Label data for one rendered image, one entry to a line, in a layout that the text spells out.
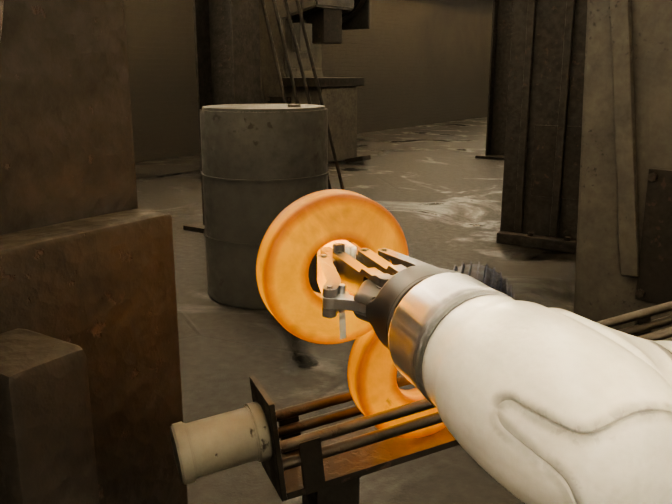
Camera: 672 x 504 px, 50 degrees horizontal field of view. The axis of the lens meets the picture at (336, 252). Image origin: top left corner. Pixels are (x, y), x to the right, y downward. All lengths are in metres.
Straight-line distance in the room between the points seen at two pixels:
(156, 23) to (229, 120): 6.02
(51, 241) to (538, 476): 0.52
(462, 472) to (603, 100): 1.56
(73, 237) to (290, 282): 0.23
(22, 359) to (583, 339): 0.44
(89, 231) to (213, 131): 2.42
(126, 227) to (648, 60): 2.32
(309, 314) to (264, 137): 2.38
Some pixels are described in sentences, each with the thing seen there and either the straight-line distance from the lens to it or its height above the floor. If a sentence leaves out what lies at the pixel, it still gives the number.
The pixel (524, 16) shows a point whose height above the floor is 1.34.
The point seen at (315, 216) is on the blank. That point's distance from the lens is 0.68.
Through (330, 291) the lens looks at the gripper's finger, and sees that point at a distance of 0.57.
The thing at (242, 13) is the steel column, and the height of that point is 1.38.
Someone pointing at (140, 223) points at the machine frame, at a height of 0.87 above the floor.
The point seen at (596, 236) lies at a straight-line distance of 2.99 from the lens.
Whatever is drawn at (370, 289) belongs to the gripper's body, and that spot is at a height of 0.86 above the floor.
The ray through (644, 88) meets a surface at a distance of 2.87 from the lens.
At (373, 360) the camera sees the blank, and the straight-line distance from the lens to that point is 0.75.
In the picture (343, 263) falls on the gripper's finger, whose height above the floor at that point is 0.86.
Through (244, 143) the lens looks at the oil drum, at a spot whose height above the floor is 0.74.
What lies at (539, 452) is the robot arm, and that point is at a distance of 0.39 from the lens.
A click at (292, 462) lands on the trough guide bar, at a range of 0.74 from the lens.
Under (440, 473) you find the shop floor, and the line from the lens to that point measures 2.00.
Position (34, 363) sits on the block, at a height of 0.80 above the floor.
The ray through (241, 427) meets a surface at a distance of 0.73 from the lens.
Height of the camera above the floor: 1.03
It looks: 14 degrees down
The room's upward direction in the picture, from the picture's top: straight up
